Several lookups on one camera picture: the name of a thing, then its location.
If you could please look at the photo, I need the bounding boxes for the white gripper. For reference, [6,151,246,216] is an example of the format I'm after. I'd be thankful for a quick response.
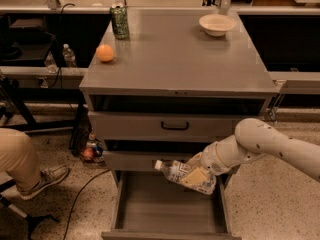
[181,142,231,186]

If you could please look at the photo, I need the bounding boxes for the clear plastic water bottle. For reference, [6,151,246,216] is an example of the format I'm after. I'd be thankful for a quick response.
[154,160,216,195]

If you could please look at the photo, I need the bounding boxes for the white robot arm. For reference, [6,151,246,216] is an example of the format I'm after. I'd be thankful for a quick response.
[181,118,320,186]

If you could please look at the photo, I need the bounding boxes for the grey open bottom drawer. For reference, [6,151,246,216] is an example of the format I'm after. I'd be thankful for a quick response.
[101,172,242,240]

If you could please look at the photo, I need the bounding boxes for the grey middle drawer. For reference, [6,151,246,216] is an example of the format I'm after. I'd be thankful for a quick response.
[103,151,193,172]

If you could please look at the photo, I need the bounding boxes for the grey drawer cabinet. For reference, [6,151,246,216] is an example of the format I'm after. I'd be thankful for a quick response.
[79,7,279,240]

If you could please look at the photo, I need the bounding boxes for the grey top drawer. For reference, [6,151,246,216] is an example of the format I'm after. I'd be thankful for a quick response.
[87,111,265,144]

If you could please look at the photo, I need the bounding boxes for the small water bottle on shelf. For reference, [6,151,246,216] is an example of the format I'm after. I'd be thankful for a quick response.
[62,44,77,68]

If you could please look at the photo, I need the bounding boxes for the blue object on floor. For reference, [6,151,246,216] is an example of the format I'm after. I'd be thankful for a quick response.
[93,145,103,157]

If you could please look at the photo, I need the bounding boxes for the red apple on floor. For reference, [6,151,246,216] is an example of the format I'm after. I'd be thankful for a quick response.
[82,148,95,161]

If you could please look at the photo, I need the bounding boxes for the grey sneaker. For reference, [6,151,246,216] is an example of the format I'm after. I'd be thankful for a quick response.
[18,165,69,200]

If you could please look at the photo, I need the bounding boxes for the white bowl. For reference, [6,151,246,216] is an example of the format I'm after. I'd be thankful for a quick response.
[199,14,236,37]

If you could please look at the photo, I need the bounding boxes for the orange fruit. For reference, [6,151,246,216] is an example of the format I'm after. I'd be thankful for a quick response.
[96,44,114,62]

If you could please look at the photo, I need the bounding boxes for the black stool leg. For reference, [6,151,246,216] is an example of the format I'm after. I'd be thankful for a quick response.
[0,179,58,240]

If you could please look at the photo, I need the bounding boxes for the green drink can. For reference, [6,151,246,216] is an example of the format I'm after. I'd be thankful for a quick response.
[110,3,129,39]

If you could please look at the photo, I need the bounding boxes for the person leg beige trousers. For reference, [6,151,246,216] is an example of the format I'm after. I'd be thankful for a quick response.
[0,128,41,196]

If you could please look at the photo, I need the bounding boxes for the black floor cable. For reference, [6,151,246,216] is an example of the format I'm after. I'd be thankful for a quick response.
[61,169,111,240]

